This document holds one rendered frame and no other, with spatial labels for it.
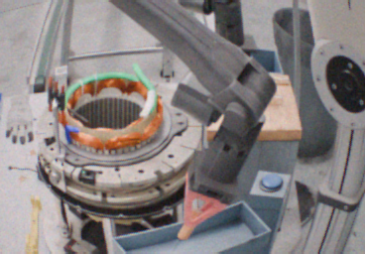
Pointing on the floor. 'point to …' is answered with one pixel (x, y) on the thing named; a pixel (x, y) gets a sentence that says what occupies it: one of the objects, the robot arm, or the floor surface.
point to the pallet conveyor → (80, 53)
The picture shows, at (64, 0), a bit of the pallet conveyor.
